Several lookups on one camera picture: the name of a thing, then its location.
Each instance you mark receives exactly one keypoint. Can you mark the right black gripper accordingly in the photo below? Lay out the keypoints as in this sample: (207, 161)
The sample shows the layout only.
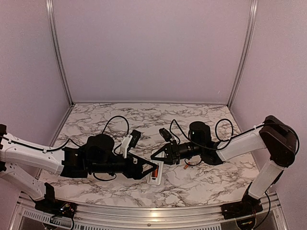
(172, 152)

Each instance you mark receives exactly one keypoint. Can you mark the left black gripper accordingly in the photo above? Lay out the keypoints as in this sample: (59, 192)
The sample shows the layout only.
(137, 174)

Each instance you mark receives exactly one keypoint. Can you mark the white remote control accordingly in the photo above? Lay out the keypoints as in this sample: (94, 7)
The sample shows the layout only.
(157, 181)

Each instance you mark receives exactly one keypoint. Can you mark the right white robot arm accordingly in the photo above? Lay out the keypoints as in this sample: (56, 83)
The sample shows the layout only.
(279, 141)

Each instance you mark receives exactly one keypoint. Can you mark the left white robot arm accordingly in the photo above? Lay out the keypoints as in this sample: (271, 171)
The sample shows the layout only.
(95, 156)

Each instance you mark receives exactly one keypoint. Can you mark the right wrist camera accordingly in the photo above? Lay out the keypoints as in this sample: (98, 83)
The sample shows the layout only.
(169, 136)

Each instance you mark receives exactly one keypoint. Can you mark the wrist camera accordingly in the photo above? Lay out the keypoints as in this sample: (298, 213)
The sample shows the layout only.
(129, 142)
(169, 136)

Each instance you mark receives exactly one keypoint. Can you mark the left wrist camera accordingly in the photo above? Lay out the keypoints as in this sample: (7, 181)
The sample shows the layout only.
(129, 142)

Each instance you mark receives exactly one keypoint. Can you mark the front aluminium rail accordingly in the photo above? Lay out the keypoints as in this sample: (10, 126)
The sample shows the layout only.
(102, 217)

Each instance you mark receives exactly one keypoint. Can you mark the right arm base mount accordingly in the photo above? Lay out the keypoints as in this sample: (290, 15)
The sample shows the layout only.
(247, 206)

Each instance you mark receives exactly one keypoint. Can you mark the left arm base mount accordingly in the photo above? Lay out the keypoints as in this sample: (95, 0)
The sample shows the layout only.
(49, 204)

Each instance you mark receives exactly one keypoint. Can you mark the right aluminium frame post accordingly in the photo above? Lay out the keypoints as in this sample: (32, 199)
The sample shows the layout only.
(245, 50)

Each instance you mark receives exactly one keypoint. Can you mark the aluminium frame post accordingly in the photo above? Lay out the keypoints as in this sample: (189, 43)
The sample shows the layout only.
(245, 50)
(55, 41)

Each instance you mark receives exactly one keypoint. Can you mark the left aluminium frame post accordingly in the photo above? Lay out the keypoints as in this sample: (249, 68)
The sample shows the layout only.
(55, 41)

